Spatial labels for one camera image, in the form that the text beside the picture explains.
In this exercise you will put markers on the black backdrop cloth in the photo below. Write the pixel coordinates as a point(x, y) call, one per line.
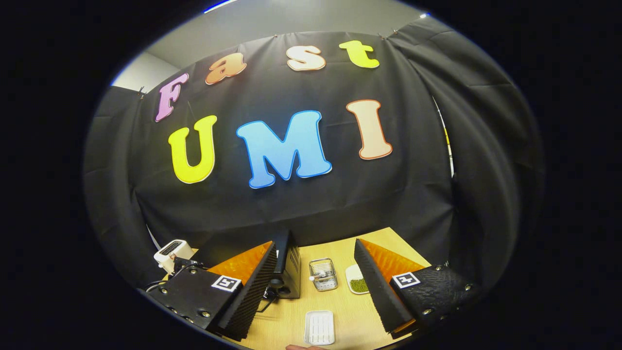
point(340, 204)

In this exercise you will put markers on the green mung beans pile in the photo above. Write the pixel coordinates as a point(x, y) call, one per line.
point(359, 286)

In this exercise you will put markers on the white ribbed tray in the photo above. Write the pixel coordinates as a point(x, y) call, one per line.
point(319, 328)

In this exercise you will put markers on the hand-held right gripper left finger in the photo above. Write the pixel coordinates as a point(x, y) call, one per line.
point(252, 291)

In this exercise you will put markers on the white board-shaped plate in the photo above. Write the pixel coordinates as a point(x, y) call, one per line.
point(352, 272)

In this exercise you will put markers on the white toaster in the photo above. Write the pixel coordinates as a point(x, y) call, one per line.
point(170, 250)

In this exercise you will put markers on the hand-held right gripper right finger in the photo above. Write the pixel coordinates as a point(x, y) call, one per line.
point(379, 291)

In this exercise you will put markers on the black electric oven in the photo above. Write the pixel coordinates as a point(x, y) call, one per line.
point(289, 267)

